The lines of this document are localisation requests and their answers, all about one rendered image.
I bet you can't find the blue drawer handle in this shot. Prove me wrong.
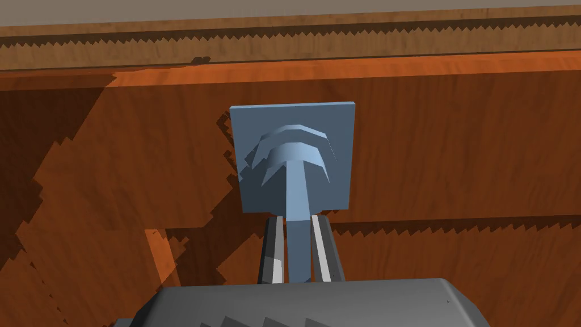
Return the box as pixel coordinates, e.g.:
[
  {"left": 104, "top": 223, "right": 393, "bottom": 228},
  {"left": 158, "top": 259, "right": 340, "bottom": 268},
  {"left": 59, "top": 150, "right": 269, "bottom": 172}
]
[{"left": 229, "top": 102, "right": 356, "bottom": 283}]

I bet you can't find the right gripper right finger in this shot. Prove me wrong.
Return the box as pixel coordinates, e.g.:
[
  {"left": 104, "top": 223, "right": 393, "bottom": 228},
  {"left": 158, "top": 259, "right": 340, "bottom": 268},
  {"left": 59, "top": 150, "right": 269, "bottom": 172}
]
[{"left": 310, "top": 214, "right": 346, "bottom": 283}]

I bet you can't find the brown wooden drawer front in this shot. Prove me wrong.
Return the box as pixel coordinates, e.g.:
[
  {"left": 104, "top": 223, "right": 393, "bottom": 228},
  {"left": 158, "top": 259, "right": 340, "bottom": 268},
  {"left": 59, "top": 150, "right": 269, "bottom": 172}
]
[{"left": 0, "top": 49, "right": 581, "bottom": 233}]

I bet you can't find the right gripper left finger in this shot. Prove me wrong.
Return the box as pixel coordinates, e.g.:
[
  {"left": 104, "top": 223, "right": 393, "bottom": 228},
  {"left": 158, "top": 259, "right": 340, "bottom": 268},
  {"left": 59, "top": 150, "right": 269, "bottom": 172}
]
[{"left": 257, "top": 216, "right": 287, "bottom": 285}]

